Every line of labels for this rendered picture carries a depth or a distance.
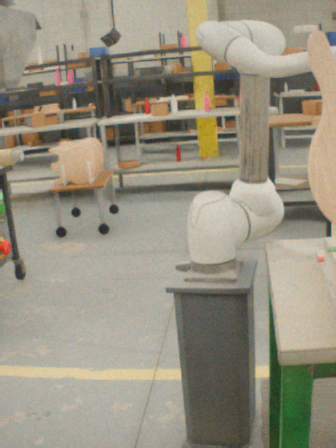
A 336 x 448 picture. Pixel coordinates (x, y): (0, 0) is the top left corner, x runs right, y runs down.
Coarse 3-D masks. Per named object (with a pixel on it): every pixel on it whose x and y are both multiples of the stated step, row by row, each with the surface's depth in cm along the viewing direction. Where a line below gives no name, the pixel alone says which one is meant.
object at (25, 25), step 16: (0, 16) 81; (16, 16) 88; (32, 16) 95; (0, 32) 81; (16, 32) 88; (32, 32) 95; (0, 48) 82; (16, 48) 88; (32, 48) 95; (0, 64) 83; (16, 64) 88; (0, 80) 84; (16, 80) 88
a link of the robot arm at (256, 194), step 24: (264, 24) 166; (264, 48) 164; (240, 72) 172; (240, 96) 177; (264, 96) 173; (240, 120) 180; (264, 120) 176; (240, 144) 182; (264, 144) 179; (240, 168) 185; (264, 168) 182; (240, 192) 184; (264, 192) 182; (264, 216) 185
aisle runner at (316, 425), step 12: (264, 384) 234; (324, 384) 228; (264, 396) 225; (312, 396) 220; (324, 396) 219; (264, 408) 216; (312, 408) 212; (324, 408) 210; (264, 420) 208; (312, 420) 204; (324, 420) 202; (264, 432) 200; (312, 432) 196; (324, 432) 195; (264, 444) 193; (312, 444) 189; (324, 444) 188
